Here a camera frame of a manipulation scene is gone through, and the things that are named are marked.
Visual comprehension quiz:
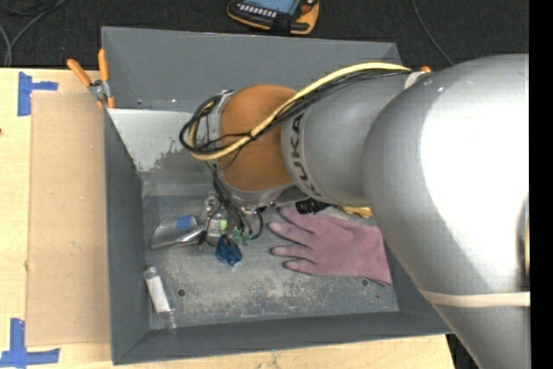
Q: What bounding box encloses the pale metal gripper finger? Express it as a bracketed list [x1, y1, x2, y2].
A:
[149, 214, 206, 248]
[150, 229, 209, 251]

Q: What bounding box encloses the dark blue small toy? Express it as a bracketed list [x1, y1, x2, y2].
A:
[214, 233, 244, 267]

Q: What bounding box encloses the clear plastic tube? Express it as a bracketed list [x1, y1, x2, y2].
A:
[143, 265, 178, 330]

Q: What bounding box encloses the grey metal bin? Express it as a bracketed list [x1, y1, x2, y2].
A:
[99, 26, 453, 366]

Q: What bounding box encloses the brown cardboard board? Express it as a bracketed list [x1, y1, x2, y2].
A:
[24, 90, 111, 347]

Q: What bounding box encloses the pink rubber glove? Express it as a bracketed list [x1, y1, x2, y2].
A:
[267, 205, 394, 288]

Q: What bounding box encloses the yellow toy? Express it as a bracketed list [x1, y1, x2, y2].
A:
[340, 205, 373, 219]

